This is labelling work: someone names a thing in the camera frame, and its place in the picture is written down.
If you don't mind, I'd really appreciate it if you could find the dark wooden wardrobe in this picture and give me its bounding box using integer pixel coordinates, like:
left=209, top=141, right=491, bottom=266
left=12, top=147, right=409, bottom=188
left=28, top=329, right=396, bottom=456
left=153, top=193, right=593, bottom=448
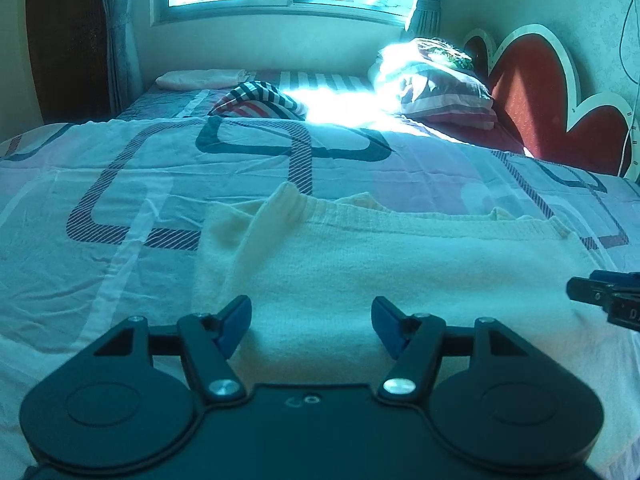
left=25, top=0, right=117, bottom=124

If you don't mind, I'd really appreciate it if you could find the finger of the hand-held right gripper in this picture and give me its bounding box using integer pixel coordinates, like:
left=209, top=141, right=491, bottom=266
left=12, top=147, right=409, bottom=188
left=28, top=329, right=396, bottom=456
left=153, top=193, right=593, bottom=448
left=566, top=270, right=640, bottom=311

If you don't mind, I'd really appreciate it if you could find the striped mattress sheet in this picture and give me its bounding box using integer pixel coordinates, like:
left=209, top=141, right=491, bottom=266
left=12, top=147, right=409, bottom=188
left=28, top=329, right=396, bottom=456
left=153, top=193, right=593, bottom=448
left=117, top=69, right=528, bottom=157

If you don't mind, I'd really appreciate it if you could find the patterned bedsheet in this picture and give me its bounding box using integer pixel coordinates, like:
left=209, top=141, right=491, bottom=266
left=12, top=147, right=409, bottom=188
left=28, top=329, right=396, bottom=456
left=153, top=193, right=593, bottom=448
left=0, top=115, right=640, bottom=480

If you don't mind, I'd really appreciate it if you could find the green floral pillow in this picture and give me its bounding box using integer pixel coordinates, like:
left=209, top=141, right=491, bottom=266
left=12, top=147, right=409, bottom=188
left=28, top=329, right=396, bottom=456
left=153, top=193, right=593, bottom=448
left=420, top=37, right=476, bottom=72

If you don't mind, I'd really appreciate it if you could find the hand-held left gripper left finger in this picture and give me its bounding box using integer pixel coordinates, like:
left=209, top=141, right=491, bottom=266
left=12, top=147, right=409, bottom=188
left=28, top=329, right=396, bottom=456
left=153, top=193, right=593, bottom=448
left=89, top=295, right=252, bottom=403

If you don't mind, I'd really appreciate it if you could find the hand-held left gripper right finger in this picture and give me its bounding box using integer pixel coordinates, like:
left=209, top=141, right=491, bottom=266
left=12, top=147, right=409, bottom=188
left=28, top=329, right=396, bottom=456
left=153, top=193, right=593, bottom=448
left=371, top=296, right=537, bottom=405

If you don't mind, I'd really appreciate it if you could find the hanging cable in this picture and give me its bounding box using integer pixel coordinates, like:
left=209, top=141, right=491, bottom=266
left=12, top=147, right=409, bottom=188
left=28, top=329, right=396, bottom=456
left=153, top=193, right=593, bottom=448
left=617, top=0, right=640, bottom=177

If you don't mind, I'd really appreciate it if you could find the cream knitted sweater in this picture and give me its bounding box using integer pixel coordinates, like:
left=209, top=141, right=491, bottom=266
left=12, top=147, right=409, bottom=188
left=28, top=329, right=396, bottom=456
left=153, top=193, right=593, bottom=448
left=192, top=181, right=608, bottom=386

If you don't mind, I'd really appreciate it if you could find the striped pillow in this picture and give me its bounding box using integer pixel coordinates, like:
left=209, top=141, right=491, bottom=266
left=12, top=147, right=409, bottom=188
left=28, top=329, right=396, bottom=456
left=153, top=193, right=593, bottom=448
left=368, top=40, right=499, bottom=132

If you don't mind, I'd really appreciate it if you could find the red and white headboard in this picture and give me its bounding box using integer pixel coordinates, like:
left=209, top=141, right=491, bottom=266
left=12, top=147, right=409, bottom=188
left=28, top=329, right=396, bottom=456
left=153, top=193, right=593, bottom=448
left=462, top=24, right=640, bottom=182

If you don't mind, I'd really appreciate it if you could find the white flat pillow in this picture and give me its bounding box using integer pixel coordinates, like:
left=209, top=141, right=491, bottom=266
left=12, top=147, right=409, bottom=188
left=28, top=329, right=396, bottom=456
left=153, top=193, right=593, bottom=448
left=155, top=68, right=247, bottom=92

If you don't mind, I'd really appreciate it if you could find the plaid cloth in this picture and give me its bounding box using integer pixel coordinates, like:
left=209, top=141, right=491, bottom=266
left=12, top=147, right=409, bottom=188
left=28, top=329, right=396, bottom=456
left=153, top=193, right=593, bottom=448
left=209, top=80, right=307, bottom=122

